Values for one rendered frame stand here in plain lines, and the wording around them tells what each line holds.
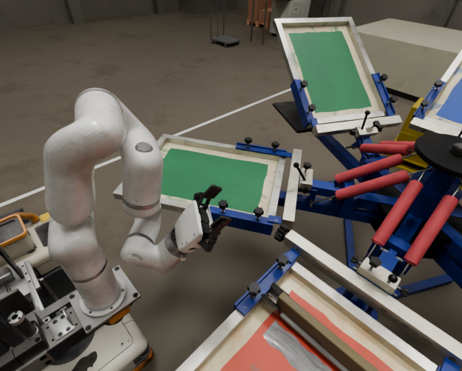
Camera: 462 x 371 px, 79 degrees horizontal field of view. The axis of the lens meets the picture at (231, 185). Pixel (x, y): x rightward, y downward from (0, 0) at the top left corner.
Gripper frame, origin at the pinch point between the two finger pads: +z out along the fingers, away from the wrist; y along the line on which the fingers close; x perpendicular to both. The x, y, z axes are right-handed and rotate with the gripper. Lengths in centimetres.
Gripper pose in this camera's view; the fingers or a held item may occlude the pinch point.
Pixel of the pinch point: (219, 204)
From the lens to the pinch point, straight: 64.9
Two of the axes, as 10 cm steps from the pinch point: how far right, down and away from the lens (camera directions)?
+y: -2.4, -7.4, 6.3
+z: 6.2, -6.2, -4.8
